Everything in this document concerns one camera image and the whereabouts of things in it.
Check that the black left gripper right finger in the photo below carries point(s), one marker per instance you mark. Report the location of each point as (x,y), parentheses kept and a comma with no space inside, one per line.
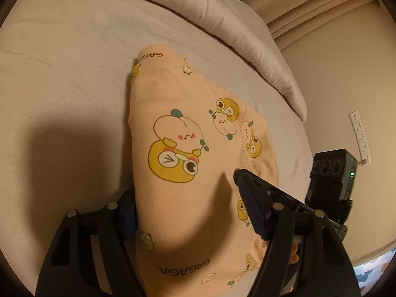
(272,213)

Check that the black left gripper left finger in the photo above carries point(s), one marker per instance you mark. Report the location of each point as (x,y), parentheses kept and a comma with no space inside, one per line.
(88,256)

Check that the peach cartoon print shirt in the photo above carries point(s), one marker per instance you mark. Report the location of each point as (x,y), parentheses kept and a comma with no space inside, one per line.
(189,136)

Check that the right hand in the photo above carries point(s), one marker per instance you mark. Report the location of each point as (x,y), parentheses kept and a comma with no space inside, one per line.
(293,258)

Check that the colourful patterned floor mat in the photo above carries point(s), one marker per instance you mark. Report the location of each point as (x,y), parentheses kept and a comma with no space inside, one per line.
(368,273)

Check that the grey bed sheet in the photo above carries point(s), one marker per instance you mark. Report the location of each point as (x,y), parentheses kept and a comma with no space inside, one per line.
(65,141)

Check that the beige pink curtain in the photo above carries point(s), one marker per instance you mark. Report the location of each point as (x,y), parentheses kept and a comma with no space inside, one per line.
(290,20)

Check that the white fluffy duvet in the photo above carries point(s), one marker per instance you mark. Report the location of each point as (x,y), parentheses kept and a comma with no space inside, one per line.
(239,27)

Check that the black camera box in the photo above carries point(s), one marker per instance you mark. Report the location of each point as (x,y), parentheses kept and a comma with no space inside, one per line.
(331,182)

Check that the white wall socket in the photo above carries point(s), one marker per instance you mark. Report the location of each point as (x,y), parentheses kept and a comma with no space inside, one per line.
(361,139)

